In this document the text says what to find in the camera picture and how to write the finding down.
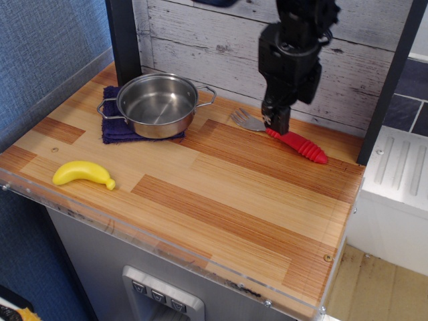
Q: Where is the yellow plastic banana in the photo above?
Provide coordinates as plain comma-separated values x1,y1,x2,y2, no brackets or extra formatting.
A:
52,160,116,191

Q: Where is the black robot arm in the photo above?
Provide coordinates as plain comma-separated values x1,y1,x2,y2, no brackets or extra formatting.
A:
258,1,340,135

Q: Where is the silver dispenser button panel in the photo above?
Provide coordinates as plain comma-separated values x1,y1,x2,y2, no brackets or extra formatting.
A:
122,265,205,320

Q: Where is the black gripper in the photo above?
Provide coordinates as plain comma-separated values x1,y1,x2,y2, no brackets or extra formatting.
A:
258,22,322,135

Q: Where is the black right vertical post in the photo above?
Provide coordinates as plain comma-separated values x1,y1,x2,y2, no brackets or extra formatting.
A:
356,0,427,166

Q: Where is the black vertical post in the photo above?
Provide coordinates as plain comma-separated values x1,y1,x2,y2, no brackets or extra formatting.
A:
356,0,427,166
105,0,142,86

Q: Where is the stainless steel pot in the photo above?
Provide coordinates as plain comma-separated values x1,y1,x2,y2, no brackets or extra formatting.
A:
97,73,217,140

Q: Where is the clear acrylic table edge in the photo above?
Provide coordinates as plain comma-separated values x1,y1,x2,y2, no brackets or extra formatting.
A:
0,167,366,321

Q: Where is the purple folded cloth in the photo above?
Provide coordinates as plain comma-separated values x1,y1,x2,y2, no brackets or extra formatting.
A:
102,86,185,144

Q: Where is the white toy sink unit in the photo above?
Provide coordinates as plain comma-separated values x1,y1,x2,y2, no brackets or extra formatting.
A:
346,126,427,274

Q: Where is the red handled metal fork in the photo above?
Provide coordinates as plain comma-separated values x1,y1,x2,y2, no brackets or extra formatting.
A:
230,108,328,164

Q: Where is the yellow object bottom left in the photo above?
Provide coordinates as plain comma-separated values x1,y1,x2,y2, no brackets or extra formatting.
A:
17,308,41,321

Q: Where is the grey toy fridge cabinet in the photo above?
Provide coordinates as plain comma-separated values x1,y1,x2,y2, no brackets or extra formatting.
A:
48,209,325,320

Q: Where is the black left vertical post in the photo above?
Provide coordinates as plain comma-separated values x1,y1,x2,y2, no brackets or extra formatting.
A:
105,0,142,86

